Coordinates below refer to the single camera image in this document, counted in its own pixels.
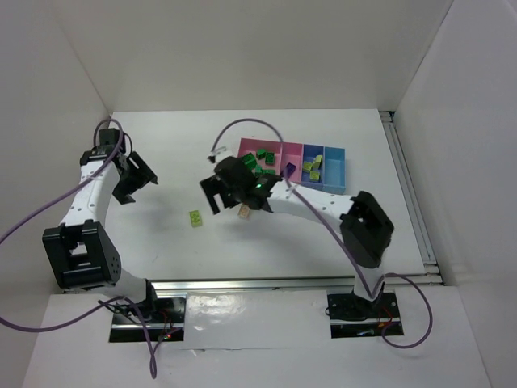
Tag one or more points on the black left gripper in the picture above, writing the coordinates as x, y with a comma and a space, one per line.
132, 178

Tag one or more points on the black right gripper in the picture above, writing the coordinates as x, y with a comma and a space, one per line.
220, 190

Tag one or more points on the tan lego brick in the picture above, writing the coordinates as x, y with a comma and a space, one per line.
244, 212

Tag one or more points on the large pink container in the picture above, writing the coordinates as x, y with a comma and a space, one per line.
251, 145

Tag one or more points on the purple lego brick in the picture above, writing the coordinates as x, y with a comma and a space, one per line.
289, 170

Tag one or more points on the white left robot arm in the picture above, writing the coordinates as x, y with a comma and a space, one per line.
80, 252

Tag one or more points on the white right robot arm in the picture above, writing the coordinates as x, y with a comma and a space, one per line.
357, 223

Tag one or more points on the small pink container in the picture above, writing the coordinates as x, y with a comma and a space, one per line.
292, 153

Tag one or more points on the purple blue container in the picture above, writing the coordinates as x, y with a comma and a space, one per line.
309, 153

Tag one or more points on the light blue container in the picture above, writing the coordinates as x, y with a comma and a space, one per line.
334, 180

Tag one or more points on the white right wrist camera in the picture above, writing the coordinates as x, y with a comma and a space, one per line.
218, 154

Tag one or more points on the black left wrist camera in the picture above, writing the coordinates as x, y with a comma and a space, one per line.
108, 138

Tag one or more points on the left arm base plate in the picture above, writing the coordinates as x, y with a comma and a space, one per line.
165, 323

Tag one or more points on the aluminium rail front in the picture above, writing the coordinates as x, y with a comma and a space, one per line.
280, 283

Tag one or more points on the aluminium rail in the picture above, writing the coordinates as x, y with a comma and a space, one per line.
280, 283
419, 227

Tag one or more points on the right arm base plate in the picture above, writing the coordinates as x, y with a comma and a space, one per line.
350, 318

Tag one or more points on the aluminium rail right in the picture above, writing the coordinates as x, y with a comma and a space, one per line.
419, 227

